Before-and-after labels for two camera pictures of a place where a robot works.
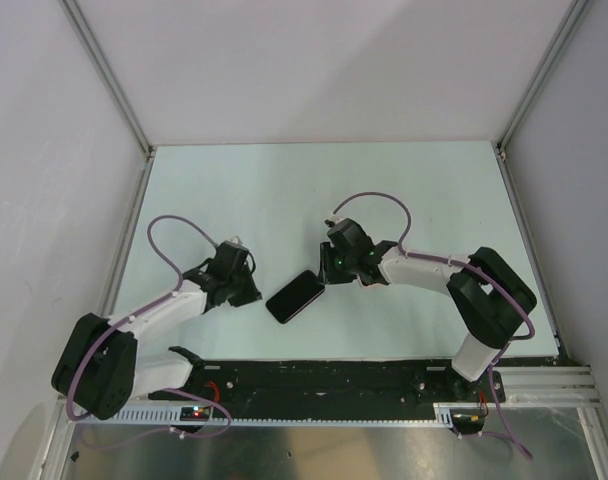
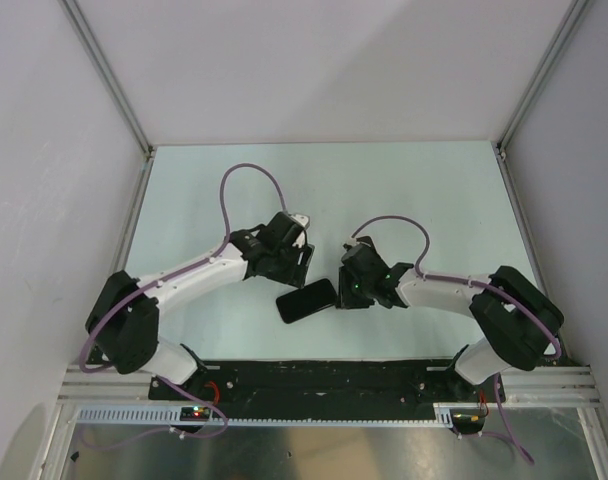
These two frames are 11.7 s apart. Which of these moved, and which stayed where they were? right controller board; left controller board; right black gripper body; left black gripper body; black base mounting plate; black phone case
Moved: black phone case; right black gripper body; left black gripper body
Stayed: left controller board; black base mounting plate; right controller board
